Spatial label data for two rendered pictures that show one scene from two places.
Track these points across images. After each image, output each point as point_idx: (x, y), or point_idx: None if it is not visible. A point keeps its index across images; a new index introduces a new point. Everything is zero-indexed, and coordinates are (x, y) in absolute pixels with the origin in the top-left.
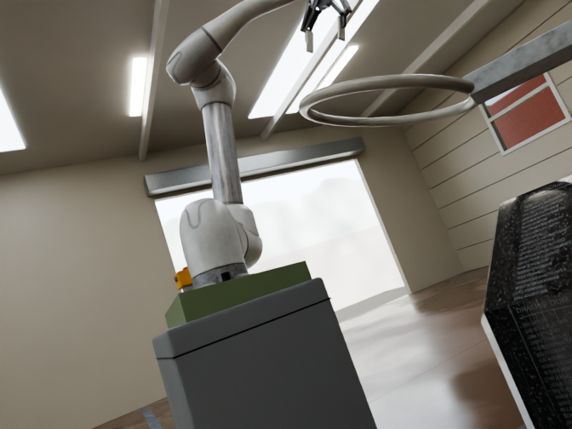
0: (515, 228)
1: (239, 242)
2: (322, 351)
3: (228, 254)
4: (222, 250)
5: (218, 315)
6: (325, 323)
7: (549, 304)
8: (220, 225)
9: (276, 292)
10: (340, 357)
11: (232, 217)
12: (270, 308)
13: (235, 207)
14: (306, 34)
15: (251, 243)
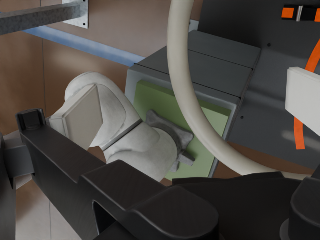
0: None
1: (163, 144)
2: (239, 104)
3: (174, 156)
4: (173, 162)
5: (214, 170)
6: (239, 102)
7: None
8: (164, 170)
9: (225, 137)
10: (244, 91)
11: (145, 150)
12: (225, 140)
13: (104, 131)
14: None
15: (135, 113)
